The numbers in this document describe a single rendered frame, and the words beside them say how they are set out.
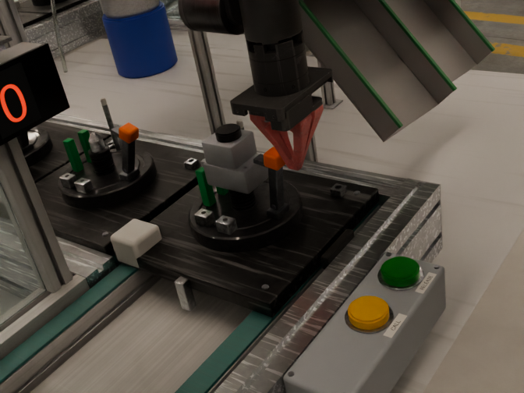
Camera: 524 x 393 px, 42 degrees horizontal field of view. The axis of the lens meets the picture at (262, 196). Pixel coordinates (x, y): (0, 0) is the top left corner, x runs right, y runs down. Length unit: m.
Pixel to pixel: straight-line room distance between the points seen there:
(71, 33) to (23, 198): 1.36
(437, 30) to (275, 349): 0.64
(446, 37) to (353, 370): 0.65
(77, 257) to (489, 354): 0.50
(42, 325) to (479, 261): 0.54
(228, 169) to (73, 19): 1.39
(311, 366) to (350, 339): 0.05
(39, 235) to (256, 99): 0.29
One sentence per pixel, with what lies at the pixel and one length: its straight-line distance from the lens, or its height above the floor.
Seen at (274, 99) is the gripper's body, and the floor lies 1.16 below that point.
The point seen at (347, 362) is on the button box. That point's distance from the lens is 0.64.
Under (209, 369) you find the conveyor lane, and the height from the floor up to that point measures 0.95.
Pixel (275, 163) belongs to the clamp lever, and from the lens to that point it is 0.75.
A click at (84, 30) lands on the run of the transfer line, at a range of 2.13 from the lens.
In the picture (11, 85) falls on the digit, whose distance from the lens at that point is 0.70.
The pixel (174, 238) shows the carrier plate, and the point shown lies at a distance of 0.84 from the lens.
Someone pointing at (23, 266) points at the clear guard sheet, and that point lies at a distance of 0.81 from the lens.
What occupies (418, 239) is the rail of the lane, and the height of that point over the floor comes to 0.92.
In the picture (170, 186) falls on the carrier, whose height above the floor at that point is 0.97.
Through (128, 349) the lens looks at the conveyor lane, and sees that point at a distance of 0.79.
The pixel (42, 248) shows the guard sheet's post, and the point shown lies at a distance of 0.81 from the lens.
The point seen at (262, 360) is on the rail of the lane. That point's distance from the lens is 0.66.
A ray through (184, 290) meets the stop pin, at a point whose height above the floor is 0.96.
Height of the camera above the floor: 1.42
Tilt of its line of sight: 31 degrees down
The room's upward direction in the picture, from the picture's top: 11 degrees counter-clockwise
